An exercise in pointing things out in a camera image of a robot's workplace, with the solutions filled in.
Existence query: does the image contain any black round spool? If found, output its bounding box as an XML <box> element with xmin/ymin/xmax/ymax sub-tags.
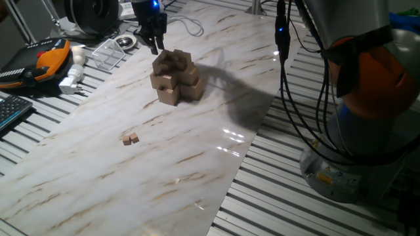
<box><xmin>62</xmin><ymin>0</ymin><xmax>121</xmax><ymax>37</ymax></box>

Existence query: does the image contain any large wooden cross block structure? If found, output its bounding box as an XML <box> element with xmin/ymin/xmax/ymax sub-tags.
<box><xmin>149</xmin><ymin>49</ymin><xmax>205</xmax><ymax>106</ymax></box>

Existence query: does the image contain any green cloth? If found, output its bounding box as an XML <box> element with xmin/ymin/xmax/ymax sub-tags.
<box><xmin>396</xmin><ymin>7</ymin><xmax>420</xmax><ymax>17</ymax></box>

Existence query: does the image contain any clear plastic box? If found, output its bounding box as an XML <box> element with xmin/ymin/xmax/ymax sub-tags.
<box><xmin>92</xmin><ymin>38</ymin><xmax>127</xmax><ymax>71</ymax></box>

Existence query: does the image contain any small metal bowl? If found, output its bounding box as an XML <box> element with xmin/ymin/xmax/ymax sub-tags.
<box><xmin>114</xmin><ymin>33</ymin><xmax>138</xmax><ymax>51</ymax></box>

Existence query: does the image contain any white egg shaped object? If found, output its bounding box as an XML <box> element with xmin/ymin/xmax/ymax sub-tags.
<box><xmin>71</xmin><ymin>45</ymin><xmax>87</xmax><ymax>67</ymax></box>

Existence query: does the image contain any orange black teach pendant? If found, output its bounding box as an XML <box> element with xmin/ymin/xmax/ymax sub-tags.
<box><xmin>0</xmin><ymin>37</ymin><xmax>72</xmax><ymax>90</ymax></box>

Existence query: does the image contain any white power adapter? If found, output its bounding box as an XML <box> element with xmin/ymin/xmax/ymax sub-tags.
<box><xmin>58</xmin><ymin>64</ymin><xmax>85</xmax><ymax>96</ymax></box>

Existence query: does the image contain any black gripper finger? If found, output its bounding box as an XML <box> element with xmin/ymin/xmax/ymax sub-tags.
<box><xmin>133</xmin><ymin>28</ymin><xmax>159</xmax><ymax>56</ymax></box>
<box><xmin>155</xmin><ymin>24</ymin><xmax>169</xmax><ymax>51</ymax></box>

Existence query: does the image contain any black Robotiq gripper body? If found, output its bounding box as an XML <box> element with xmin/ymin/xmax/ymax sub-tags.
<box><xmin>130</xmin><ymin>0</ymin><xmax>169</xmax><ymax>37</ymax></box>

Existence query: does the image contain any black computer keyboard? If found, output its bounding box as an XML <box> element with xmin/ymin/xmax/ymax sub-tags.
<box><xmin>0</xmin><ymin>94</ymin><xmax>34</xmax><ymax>132</ymax></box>

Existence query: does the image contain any blue fabric bag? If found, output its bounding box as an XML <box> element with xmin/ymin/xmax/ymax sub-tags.
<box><xmin>388</xmin><ymin>12</ymin><xmax>420</xmax><ymax>33</ymax></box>

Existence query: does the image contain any aluminium frame strut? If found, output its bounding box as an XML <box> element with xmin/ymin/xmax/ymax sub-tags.
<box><xmin>0</xmin><ymin>0</ymin><xmax>37</xmax><ymax>45</ymax></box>
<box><xmin>244</xmin><ymin>0</ymin><xmax>267</xmax><ymax>16</ymax></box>

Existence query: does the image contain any white looped cable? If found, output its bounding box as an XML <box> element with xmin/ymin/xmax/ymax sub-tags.
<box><xmin>166</xmin><ymin>14</ymin><xmax>205</xmax><ymax>37</ymax></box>

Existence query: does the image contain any white power strip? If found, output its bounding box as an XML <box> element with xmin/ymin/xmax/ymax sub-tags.
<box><xmin>117</xmin><ymin>0</ymin><xmax>137</xmax><ymax>21</ymax></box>

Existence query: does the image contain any white marble pattern board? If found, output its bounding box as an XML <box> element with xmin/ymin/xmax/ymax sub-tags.
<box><xmin>0</xmin><ymin>1</ymin><xmax>309</xmax><ymax>236</ymax></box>

